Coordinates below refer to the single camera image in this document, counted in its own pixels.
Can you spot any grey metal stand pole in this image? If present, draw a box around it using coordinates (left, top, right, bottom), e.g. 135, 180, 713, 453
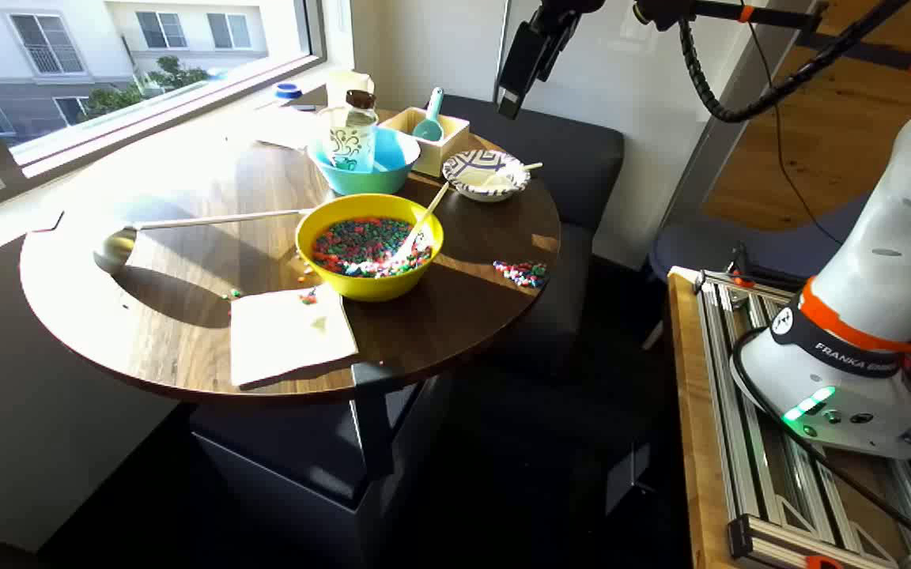
672, 22, 798, 217

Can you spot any wooden spoon in yellow bowl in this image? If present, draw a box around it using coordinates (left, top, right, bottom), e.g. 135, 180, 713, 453
390, 180, 455, 273

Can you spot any square wooden box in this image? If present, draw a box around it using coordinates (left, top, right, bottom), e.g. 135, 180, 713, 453
380, 105, 476, 180

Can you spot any teal plastic bowl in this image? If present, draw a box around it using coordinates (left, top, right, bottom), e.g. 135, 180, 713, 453
308, 122, 424, 198

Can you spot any wooden base board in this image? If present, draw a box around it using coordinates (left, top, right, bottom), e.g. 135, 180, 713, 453
666, 273, 746, 569

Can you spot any yellow bowl with coloured beads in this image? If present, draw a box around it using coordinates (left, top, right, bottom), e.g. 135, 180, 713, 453
290, 191, 446, 305

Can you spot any small glass jar dark lid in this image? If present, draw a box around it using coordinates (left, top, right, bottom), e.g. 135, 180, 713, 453
343, 85, 380, 134

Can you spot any round wooden table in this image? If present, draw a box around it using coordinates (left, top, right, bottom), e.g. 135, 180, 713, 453
17, 128, 568, 482

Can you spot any clear glass cup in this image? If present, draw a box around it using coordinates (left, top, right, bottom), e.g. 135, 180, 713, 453
326, 111, 383, 176

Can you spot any dark grey upholstered bench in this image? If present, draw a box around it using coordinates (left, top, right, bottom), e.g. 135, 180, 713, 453
437, 90, 631, 386

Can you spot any thin black cable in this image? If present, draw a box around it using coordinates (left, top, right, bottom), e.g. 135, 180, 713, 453
746, 22, 844, 246

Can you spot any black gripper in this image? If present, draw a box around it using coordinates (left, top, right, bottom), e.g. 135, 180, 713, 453
489, 0, 609, 122

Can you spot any window with dark frame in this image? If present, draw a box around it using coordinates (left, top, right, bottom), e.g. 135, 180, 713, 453
0, 0, 329, 229

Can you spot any dark storage ottoman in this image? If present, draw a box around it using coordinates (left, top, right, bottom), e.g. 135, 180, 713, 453
188, 366, 450, 563

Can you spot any white and black patterned bowl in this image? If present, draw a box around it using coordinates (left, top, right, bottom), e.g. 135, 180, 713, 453
439, 144, 536, 206

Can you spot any black bar with orange clips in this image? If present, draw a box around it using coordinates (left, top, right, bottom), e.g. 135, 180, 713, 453
631, 0, 911, 102

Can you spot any white paper napkin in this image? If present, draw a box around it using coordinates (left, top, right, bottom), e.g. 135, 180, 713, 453
224, 280, 365, 391

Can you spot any small pile of coloured beads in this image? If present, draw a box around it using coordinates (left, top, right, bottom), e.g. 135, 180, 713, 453
489, 256, 551, 294

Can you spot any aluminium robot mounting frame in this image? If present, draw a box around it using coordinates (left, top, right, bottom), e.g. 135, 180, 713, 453
667, 261, 911, 569

